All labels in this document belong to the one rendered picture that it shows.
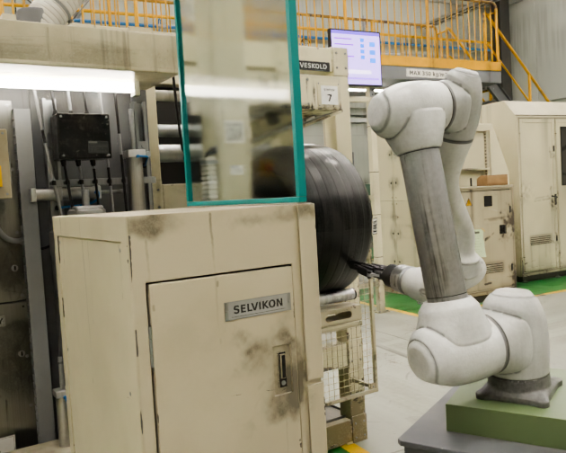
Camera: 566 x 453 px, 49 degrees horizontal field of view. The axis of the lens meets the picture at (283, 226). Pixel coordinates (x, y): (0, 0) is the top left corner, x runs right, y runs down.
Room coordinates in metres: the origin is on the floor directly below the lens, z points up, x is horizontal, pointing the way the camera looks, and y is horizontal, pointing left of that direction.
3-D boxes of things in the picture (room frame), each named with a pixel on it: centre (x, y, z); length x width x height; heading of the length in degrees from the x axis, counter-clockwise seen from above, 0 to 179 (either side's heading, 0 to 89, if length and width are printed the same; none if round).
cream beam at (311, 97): (2.65, 0.03, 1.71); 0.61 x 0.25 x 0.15; 123
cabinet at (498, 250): (6.84, -2.04, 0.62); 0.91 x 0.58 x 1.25; 117
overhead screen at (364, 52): (6.26, -0.82, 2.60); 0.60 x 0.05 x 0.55; 117
